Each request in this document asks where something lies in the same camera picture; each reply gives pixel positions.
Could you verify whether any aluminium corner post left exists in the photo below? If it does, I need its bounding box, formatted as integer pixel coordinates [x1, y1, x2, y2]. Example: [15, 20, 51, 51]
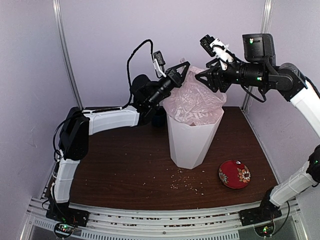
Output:
[52, 0, 84, 110]

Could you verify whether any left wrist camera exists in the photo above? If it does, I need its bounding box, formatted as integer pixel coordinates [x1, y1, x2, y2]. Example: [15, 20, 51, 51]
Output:
[152, 50, 166, 79]

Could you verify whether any dark blue enamel mug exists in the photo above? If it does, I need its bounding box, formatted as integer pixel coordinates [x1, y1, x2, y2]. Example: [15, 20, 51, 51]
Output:
[151, 113, 167, 128]

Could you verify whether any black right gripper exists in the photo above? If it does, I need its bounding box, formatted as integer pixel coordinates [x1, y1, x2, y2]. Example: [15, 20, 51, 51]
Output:
[195, 53, 269, 92]

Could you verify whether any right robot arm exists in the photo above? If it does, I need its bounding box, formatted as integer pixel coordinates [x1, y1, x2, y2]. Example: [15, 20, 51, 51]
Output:
[195, 33, 320, 226]

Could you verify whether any aluminium corner post right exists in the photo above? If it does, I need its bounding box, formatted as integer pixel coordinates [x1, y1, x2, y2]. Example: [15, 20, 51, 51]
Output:
[241, 0, 275, 115]

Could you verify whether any base circuit board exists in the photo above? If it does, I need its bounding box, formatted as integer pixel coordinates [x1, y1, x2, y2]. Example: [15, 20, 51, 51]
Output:
[53, 222, 75, 238]
[254, 222, 275, 238]

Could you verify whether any left base circuit board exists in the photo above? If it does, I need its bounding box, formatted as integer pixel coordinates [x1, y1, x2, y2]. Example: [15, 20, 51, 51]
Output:
[53, 222, 75, 238]

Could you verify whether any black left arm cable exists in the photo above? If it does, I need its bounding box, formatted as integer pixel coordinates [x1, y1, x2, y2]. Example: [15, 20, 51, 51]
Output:
[52, 38, 157, 161]

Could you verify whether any right base circuit board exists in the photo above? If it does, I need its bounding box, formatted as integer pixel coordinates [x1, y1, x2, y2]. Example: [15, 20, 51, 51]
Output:
[254, 222, 275, 238]

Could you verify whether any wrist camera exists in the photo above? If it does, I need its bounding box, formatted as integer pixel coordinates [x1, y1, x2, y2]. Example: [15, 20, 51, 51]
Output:
[152, 50, 166, 79]
[199, 35, 235, 71]

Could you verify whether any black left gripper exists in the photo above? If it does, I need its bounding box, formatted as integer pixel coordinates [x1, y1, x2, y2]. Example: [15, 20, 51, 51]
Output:
[148, 61, 190, 107]

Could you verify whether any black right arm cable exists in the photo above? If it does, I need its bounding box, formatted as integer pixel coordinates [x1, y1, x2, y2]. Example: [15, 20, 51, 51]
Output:
[241, 83, 268, 104]

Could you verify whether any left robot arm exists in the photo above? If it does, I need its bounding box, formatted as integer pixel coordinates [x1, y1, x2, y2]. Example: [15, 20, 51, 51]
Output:
[46, 61, 190, 227]

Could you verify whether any translucent pink plastic bag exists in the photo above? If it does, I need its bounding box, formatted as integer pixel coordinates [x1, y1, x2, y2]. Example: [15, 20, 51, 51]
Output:
[162, 66, 227, 126]

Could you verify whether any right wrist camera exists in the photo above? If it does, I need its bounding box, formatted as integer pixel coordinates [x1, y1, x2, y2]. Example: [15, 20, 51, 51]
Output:
[199, 35, 235, 71]

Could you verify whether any aluminium corner post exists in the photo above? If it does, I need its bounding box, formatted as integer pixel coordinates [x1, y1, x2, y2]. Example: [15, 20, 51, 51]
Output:
[241, 0, 275, 115]
[52, 0, 84, 110]

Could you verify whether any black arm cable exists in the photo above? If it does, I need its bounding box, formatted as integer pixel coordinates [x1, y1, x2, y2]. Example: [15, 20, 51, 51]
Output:
[241, 83, 268, 104]
[52, 38, 157, 161]

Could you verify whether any white faceted trash bin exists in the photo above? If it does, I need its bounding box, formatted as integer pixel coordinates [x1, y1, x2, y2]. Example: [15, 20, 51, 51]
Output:
[167, 113, 224, 170]

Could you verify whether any aluminium front rail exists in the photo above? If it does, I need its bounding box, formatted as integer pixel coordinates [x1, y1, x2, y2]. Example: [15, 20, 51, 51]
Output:
[18, 198, 308, 240]

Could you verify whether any red floral plate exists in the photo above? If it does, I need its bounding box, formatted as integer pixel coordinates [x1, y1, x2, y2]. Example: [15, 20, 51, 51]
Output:
[218, 160, 251, 190]

